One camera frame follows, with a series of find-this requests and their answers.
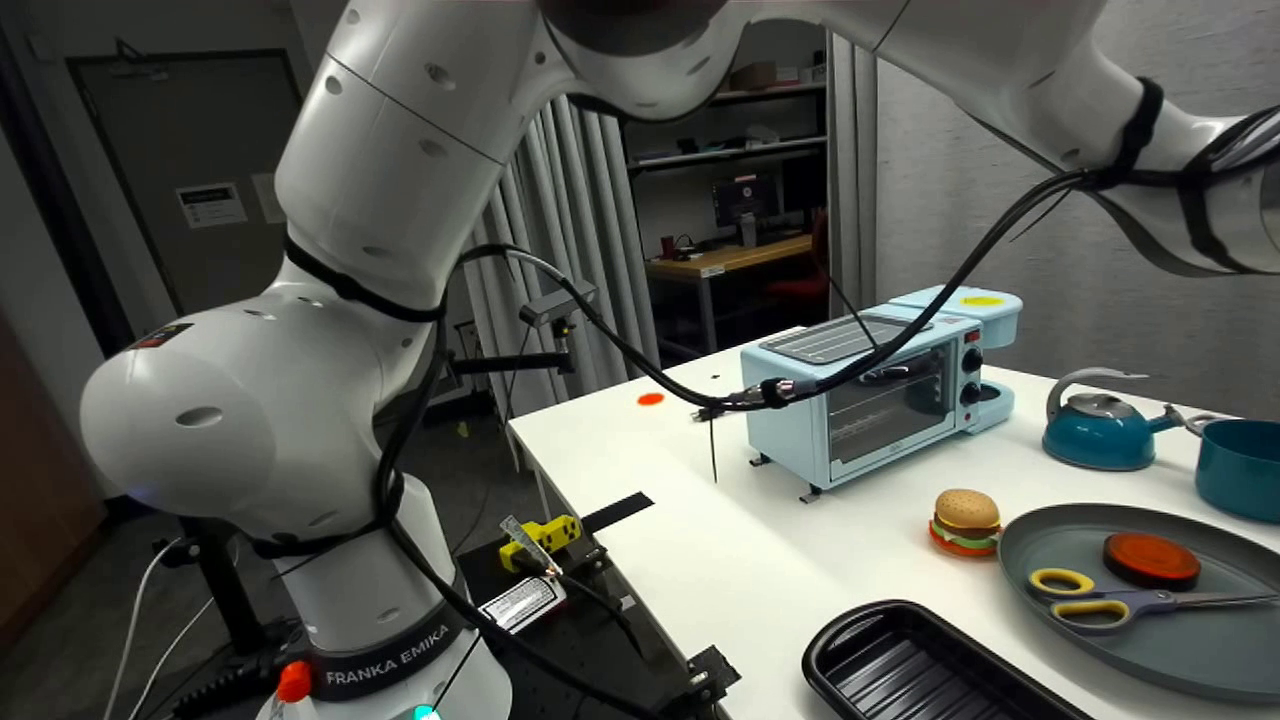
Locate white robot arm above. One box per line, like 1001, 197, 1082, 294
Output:
78, 0, 1280, 720

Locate wooden background table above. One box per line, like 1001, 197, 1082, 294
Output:
647, 235, 817, 346

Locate teal pot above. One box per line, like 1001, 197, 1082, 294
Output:
1197, 420, 1280, 525

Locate black plastic tray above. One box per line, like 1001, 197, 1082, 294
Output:
801, 601, 1088, 720

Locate teal kettle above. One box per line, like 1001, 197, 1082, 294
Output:
1041, 369, 1185, 471

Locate red toy patty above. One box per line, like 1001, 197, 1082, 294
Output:
1102, 532, 1198, 592

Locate yellow clamp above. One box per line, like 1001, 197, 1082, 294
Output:
495, 512, 583, 571

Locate light blue toaster oven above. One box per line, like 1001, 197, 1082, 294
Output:
740, 289, 1018, 494

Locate grey round plate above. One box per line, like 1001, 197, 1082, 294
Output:
1001, 505, 1280, 707

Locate yellow handled scissors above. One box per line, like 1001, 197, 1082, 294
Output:
1026, 566, 1270, 630

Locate toy hamburger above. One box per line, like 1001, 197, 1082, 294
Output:
928, 489, 1001, 555

